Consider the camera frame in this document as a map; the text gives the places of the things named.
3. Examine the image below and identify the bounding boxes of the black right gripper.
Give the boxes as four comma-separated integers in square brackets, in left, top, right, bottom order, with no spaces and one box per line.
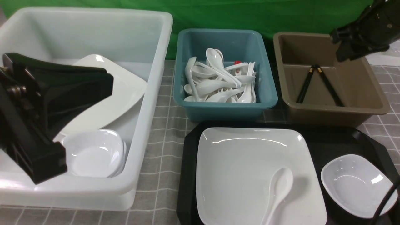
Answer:
[330,0,400,62]

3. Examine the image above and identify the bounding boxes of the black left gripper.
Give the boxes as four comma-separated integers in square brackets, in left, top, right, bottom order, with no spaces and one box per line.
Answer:
[0,52,114,185]

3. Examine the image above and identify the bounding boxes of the black chopstick gold band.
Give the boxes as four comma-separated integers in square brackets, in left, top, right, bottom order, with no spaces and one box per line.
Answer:
[296,65,316,103]

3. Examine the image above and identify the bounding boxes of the small white sauce bowl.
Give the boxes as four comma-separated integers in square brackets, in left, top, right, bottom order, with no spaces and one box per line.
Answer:
[321,154,393,219]

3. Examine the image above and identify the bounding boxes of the white ceramic soup spoon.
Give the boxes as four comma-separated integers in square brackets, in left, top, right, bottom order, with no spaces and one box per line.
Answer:
[261,167,294,225]

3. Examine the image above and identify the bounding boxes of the white square rice plate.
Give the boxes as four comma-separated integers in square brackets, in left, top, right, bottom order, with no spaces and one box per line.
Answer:
[196,127,328,225]

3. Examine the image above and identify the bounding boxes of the white square plate in bin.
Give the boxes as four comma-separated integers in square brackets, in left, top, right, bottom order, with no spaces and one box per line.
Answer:
[54,54,147,141]

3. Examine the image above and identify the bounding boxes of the green backdrop cloth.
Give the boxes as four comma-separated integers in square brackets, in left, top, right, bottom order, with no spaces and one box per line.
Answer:
[1,0,372,59]

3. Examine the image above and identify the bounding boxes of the stacked small white bowl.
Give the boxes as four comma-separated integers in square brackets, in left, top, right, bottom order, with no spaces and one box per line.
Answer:
[54,129,127,178]

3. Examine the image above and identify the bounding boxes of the black chopstick in bin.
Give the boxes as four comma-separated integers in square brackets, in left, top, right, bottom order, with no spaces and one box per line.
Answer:
[315,64,344,107]

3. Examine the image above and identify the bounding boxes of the brown plastic bin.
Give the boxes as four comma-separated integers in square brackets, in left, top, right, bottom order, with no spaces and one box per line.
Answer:
[273,32,390,127]

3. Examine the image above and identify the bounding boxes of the large white plastic bin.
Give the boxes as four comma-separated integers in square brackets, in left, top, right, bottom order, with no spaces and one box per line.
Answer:
[1,7,173,211]

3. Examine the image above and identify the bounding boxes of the black serving tray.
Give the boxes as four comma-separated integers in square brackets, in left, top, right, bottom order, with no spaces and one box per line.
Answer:
[176,121,399,225]

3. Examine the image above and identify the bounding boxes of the teal plastic bin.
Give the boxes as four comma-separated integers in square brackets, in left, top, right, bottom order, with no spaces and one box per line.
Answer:
[173,28,278,122]

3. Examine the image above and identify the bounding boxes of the grey checked tablecloth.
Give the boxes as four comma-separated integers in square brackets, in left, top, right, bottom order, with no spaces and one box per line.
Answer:
[0,60,400,225]

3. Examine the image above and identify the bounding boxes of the white spoon left pile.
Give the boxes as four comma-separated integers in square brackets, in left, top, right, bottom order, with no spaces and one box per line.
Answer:
[185,57,202,102]

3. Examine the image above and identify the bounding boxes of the white spoon pile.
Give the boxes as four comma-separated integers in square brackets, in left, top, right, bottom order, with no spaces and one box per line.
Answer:
[206,89,243,103]
[185,57,202,102]
[206,48,242,89]

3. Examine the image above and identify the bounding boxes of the white spoon front pile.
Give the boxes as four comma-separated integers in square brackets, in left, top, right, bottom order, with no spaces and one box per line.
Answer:
[206,89,243,103]

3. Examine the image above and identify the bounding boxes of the white spoon upper pile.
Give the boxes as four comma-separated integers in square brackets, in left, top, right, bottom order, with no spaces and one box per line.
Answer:
[206,48,242,89]

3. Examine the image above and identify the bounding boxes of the black cable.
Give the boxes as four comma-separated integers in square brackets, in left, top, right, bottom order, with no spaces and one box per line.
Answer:
[371,178,400,225]

